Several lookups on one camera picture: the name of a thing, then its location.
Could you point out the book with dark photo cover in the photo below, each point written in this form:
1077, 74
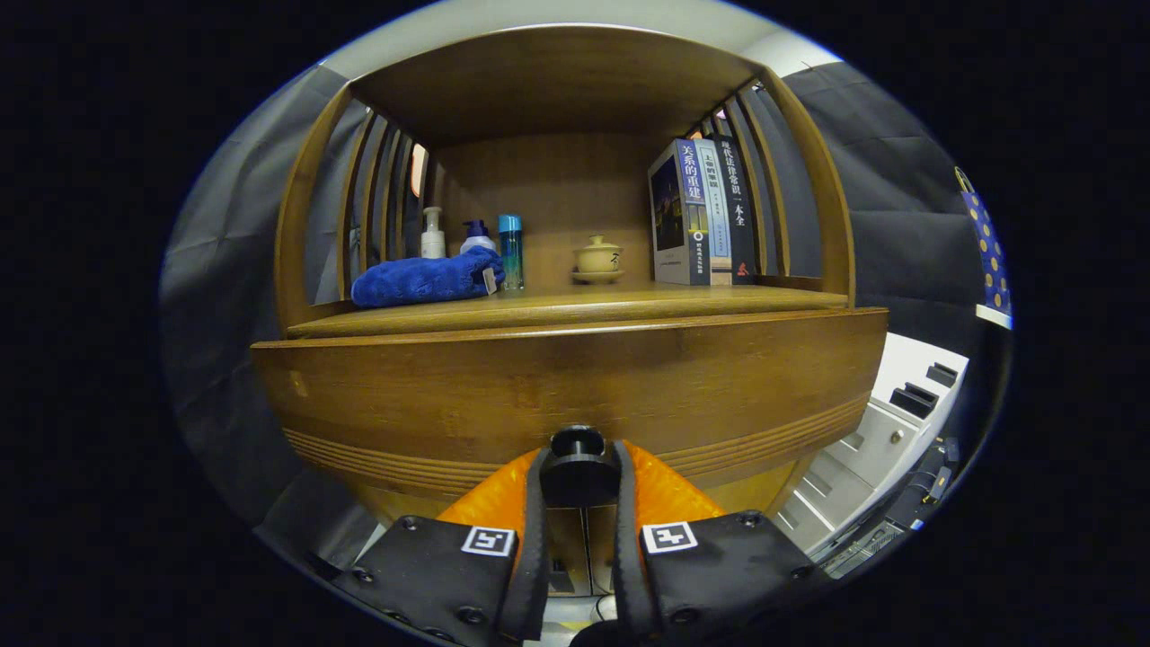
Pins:
669, 216

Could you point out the thin pale book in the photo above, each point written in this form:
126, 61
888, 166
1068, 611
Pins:
717, 225

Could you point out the teal clear bottle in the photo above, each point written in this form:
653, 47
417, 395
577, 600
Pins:
511, 252

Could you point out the white pump bottle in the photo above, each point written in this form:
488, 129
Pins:
433, 241

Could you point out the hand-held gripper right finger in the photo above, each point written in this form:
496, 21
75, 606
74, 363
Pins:
626, 557

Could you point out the wooden drawer with black knob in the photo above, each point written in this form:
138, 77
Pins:
539, 377

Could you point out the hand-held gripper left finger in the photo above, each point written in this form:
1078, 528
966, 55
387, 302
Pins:
536, 539

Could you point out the wooden cabinet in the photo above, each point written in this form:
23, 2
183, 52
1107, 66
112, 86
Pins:
557, 180

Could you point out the white side shelf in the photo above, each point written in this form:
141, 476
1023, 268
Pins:
993, 315

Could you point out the wooden countertop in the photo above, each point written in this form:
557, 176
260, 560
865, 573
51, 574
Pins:
584, 305

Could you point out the blue folded towel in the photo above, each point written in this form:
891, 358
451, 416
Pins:
422, 280

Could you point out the white drawer unit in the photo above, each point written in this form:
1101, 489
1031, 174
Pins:
880, 431

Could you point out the white lotion bottle blue cap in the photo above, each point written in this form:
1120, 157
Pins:
476, 238

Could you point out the beige lidded tea cup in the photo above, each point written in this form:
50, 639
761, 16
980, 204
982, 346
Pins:
597, 261

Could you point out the blue gold-dotted gift bag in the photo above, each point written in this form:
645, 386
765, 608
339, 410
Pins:
988, 252

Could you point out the wooden cabinet door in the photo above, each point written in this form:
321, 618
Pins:
600, 548
566, 548

